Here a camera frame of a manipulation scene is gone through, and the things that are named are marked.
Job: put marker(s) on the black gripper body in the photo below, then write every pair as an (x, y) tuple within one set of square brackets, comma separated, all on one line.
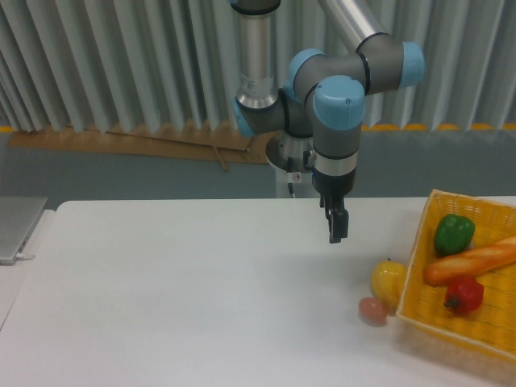
[(334, 187)]

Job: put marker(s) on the orange baguette bread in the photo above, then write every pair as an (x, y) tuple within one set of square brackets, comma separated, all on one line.
[(470, 263)]

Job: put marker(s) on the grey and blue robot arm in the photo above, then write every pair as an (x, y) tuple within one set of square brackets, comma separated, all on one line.
[(317, 114)]

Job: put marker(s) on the yellow bell pepper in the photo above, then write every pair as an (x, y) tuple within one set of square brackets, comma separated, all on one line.
[(387, 282)]

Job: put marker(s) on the pink peach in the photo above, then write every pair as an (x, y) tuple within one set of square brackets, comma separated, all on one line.
[(373, 310)]

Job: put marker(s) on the green bell pepper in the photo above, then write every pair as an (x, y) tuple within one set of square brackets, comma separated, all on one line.
[(453, 234)]

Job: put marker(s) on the red bell pepper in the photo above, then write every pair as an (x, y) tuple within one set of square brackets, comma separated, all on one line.
[(464, 295)]

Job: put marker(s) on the brown cardboard sheet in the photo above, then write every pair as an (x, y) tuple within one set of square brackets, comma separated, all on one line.
[(223, 145)]

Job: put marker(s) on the yellow woven basket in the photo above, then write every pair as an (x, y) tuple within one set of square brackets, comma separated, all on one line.
[(491, 328)]

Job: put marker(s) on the silver laptop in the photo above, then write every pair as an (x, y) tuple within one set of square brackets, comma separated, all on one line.
[(19, 216)]

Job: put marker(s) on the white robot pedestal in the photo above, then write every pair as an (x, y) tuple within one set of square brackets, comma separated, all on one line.
[(290, 177)]

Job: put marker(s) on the white laptop cable plug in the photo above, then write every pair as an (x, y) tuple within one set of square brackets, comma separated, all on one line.
[(21, 256)]

